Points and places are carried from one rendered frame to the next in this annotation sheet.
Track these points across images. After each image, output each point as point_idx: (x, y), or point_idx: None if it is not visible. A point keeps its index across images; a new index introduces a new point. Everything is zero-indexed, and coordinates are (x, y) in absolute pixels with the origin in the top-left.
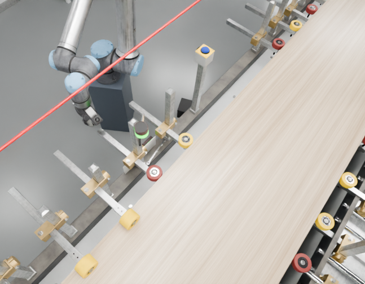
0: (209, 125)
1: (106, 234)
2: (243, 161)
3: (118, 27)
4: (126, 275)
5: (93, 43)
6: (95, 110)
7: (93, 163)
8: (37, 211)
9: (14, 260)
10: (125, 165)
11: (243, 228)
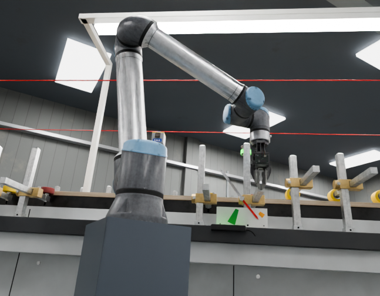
0: (182, 195)
1: (313, 200)
2: None
3: (143, 113)
4: None
5: (145, 140)
6: (251, 164)
7: (289, 155)
8: (342, 153)
9: None
10: (264, 209)
11: None
